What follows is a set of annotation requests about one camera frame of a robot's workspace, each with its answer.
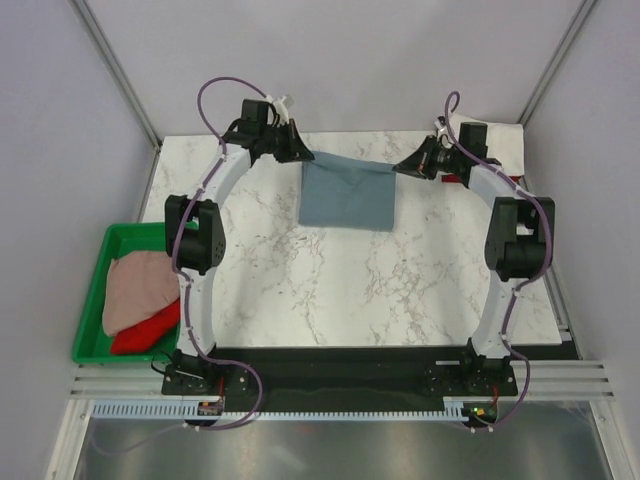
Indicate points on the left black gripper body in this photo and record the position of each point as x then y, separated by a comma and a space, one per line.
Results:
280, 142

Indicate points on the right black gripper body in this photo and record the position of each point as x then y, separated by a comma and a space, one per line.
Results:
435, 159

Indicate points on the blue-grey t-shirt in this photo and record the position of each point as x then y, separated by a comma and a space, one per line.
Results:
342, 192

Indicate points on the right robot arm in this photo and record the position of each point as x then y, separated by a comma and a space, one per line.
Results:
518, 247

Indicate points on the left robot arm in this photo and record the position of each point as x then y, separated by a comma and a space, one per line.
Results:
194, 232

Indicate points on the red item under white shirt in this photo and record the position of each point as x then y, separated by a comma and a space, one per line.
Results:
450, 179

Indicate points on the white folded t-shirt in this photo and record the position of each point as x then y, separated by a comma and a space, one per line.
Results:
505, 143

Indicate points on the pink folded t-shirt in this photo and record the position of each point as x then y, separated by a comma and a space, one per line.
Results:
138, 286

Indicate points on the red folded t-shirt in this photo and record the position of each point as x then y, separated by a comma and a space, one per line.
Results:
147, 333

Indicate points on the green plastic bin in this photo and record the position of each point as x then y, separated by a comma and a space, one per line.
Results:
91, 344

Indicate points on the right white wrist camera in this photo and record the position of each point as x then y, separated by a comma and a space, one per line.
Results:
442, 132

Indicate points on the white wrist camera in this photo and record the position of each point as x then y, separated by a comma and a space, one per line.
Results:
281, 106
442, 132

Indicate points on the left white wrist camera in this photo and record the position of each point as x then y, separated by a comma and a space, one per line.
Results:
281, 106

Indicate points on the left aluminium frame post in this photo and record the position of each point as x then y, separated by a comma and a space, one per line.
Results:
107, 54

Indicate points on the aluminium frame post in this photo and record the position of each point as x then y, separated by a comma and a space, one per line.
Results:
560, 54
107, 54

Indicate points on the right aluminium frame post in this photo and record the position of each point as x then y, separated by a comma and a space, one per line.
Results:
560, 54

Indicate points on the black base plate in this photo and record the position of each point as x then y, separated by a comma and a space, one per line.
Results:
332, 377

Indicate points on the white slotted cable duct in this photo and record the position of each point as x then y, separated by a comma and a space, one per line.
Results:
201, 410

